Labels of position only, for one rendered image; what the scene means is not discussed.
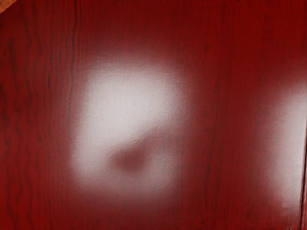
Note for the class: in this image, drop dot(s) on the orange brown object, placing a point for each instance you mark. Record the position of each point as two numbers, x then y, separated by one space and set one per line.
4 3

